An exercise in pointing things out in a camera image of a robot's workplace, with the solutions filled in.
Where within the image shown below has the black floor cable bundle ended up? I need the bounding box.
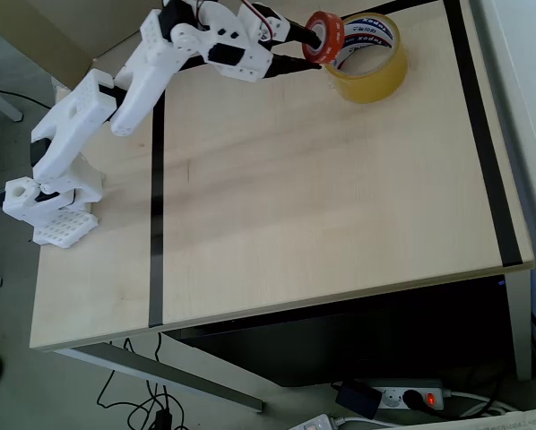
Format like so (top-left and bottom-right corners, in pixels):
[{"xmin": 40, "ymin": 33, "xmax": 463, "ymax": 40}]
[{"xmin": 96, "ymin": 331, "xmax": 189, "ymax": 430}]

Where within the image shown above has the white partition panel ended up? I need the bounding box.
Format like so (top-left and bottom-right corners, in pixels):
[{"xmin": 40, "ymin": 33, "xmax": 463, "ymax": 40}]
[{"xmin": 469, "ymin": 0, "xmax": 536, "ymax": 314}]

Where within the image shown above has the grey power strip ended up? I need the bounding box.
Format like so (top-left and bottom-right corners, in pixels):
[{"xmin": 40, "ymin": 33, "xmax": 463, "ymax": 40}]
[{"xmin": 334, "ymin": 378, "xmax": 453, "ymax": 411}]

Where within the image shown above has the white power strip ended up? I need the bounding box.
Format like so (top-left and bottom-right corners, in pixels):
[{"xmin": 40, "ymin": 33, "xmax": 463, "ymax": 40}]
[{"xmin": 289, "ymin": 412, "xmax": 337, "ymax": 430}]

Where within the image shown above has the black power adapter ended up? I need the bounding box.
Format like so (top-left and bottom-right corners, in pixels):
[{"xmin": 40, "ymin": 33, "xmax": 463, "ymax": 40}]
[{"xmin": 334, "ymin": 379, "xmax": 384, "ymax": 420}]

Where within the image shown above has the black round plug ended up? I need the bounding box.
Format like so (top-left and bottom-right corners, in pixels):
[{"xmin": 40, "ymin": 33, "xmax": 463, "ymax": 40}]
[{"xmin": 402, "ymin": 388, "xmax": 425, "ymax": 411}]

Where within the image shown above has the yellow packing tape roll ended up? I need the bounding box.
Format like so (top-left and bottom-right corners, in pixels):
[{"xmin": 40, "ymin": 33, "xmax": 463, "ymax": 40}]
[{"xmin": 324, "ymin": 12, "xmax": 410, "ymax": 106}]

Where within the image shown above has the red tape roll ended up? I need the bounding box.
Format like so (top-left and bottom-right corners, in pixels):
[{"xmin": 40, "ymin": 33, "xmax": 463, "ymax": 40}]
[{"xmin": 301, "ymin": 11, "xmax": 346, "ymax": 66}]

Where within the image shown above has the grey metal desk frame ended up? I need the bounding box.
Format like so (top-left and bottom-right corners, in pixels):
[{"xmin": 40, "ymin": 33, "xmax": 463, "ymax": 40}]
[{"xmin": 55, "ymin": 266, "xmax": 534, "ymax": 414}]

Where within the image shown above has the brown cardboard box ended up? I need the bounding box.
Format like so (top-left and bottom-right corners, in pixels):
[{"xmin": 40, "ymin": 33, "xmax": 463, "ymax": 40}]
[{"xmin": 0, "ymin": 0, "xmax": 176, "ymax": 90}]

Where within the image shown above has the long black tape strip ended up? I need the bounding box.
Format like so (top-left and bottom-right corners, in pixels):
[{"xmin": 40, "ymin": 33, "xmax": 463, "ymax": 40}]
[{"xmin": 442, "ymin": 0, "xmax": 523, "ymax": 266}]

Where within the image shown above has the red white servo wire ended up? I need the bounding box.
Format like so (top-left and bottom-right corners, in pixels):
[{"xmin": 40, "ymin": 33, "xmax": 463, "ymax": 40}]
[{"xmin": 238, "ymin": 0, "xmax": 276, "ymax": 42}]

